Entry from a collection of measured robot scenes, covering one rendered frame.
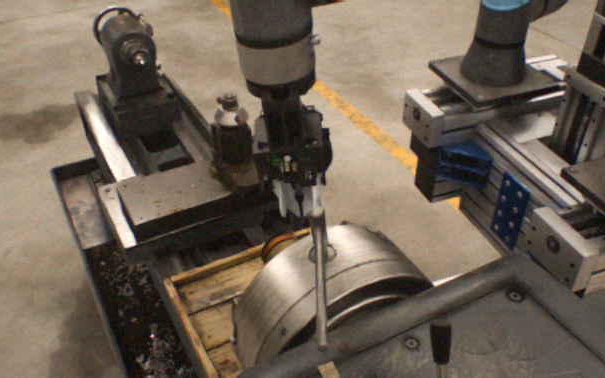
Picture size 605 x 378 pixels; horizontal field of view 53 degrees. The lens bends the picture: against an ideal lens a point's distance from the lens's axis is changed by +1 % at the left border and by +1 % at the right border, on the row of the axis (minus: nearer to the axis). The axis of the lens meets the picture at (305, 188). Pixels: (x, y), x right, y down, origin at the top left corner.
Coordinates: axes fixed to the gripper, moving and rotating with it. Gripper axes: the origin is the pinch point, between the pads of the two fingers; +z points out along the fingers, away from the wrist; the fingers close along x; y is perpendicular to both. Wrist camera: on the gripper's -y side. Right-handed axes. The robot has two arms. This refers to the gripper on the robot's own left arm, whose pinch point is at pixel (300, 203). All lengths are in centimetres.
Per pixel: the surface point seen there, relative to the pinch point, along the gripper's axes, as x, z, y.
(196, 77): -78, 145, -294
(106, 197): -52, 44, -58
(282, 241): -5.5, 25.3, -18.6
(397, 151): 41, 152, -204
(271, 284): -5.9, 15.5, -0.6
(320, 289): 1.6, 3.7, 10.9
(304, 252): -0.8, 13.3, -4.1
